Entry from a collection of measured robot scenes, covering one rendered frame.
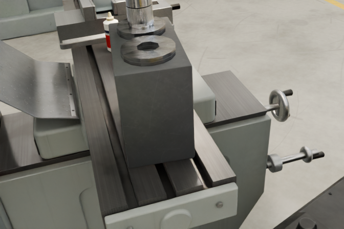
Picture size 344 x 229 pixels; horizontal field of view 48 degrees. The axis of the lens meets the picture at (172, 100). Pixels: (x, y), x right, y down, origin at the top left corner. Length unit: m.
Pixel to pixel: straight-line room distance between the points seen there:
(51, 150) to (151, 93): 0.50
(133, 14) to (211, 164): 0.30
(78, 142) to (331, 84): 2.16
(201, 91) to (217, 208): 0.48
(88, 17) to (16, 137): 0.40
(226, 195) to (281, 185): 1.38
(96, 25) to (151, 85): 0.59
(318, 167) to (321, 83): 0.89
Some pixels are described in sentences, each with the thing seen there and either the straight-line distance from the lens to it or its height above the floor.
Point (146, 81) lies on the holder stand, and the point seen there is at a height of 1.13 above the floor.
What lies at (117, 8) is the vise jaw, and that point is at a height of 1.05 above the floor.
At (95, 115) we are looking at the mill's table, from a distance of 0.83.
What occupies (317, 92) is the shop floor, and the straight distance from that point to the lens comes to 2.78.
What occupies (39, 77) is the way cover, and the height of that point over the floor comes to 0.91.
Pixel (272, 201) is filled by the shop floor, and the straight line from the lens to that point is 1.94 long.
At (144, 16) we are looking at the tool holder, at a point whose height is 1.18.
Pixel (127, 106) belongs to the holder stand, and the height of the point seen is 1.09.
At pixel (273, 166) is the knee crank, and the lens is 1.30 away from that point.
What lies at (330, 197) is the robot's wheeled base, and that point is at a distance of 1.18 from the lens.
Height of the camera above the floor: 1.42
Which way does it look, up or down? 33 degrees down
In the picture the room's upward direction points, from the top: 4 degrees counter-clockwise
